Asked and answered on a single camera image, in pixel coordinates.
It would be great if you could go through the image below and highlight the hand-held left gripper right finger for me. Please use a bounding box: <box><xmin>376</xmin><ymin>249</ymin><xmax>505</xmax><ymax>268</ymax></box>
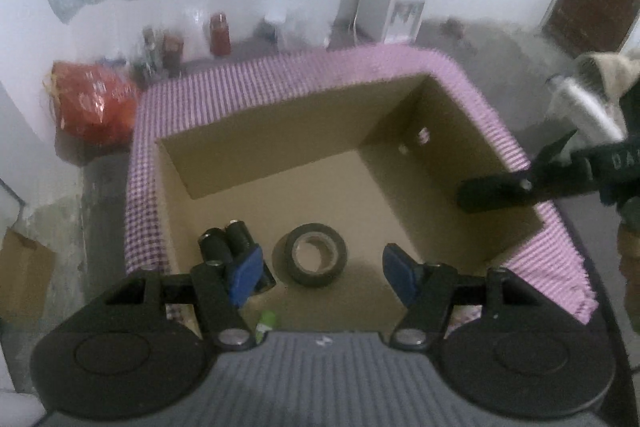
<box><xmin>382</xmin><ymin>244</ymin><xmax>543</xmax><ymax>352</ymax></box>

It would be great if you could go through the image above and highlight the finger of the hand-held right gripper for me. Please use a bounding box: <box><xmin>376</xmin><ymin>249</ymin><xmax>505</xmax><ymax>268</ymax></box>
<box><xmin>529</xmin><ymin>129</ymin><xmax>580</xmax><ymax>175</ymax></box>
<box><xmin>456</xmin><ymin>157</ymin><xmax>601</xmax><ymax>214</ymax></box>

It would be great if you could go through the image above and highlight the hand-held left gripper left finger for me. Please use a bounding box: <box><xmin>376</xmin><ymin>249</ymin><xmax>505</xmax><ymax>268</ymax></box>
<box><xmin>102</xmin><ymin>246</ymin><xmax>266</xmax><ymax>352</ymax></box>

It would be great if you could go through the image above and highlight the black tape roll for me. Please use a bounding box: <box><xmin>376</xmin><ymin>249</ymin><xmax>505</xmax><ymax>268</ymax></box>
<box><xmin>272</xmin><ymin>223</ymin><xmax>348</xmax><ymax>289</ymax></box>

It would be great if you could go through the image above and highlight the brown cardboard box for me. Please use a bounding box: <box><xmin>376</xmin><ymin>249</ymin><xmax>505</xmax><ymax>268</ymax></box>
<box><xmin>155</xmin><ymin>74</ymin><xmax>546</xmax><ymax>333</ymax></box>

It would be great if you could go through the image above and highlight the person's right forearm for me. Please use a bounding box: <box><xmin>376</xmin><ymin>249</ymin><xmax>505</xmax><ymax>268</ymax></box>
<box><xmin>617</xmin><ymin>222</ymin><xmax>640</xmax><ymax>323</ymax></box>

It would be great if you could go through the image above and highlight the green tube with white cap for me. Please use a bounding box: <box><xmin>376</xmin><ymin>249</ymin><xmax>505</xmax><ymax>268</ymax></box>
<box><xmin>255</xmin><ymin>311</ymin><xmax>279</xmax><ymax>344</ymax></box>

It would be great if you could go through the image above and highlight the white fluffy cloth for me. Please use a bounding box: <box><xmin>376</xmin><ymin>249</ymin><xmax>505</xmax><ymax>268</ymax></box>
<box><xmin>547</xmin><ymin>74</ymin><xmax>626</xmax><ymax>142</ymax></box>

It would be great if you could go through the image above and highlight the beige patterned slipper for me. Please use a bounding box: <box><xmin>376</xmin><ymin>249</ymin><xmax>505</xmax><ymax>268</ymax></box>
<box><xmin>575</xmin><ymin>51</ymin><xmax>640</xmax><ymax>105</ymax></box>

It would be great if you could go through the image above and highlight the purple checked tablecloth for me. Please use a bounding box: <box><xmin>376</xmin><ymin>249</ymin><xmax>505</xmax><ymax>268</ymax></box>
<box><xmin>122</xmin><ymin>44</ymin><xmax>598</xmax><ymax>325</ymax></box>

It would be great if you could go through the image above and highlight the white water dispenser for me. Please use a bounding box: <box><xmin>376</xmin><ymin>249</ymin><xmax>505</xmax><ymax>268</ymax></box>
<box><xmin>382</xmin><ymin>0</ymin><xmax>432</xmax><ymax>45</ymax></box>

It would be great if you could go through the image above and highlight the flat cardboard piece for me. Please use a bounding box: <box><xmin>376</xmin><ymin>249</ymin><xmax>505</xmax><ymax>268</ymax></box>
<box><xmin>0</xmin><ymin>229</ymin><xmax>57</xmax><ymax>325</ymax></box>

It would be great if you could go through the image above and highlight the red plastic bag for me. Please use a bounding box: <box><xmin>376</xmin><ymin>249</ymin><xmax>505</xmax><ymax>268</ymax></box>
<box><xmin>50</xmin><ymin>61</ymin><xmax>142</xmax><ymax>148</ymax></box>

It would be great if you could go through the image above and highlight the dark brown jar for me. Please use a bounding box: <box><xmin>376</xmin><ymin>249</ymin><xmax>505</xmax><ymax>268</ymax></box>
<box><xmin>161</xmin><ymin>33</ymin><xmax>186</xmax><ymax>68</ymax></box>

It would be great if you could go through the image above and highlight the red jar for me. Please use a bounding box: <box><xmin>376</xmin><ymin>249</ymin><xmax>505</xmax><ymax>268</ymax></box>
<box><xmin>209</xmin><ymin>13</ymin><xmax>232</xmax><ymax>56</ymax></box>

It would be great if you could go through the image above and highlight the dark glass bottle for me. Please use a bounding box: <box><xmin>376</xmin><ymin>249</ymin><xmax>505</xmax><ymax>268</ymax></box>
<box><xmin>141</xmin><ymin>27</ymin><xmax>161</xmax><ymax>75</ymax></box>

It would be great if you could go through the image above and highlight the small white container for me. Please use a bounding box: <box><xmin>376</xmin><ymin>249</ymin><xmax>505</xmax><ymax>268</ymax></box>
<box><xmin>264</xmin><ymin>9</ymin><xmax>287</xmax><ymax>44</ymax></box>

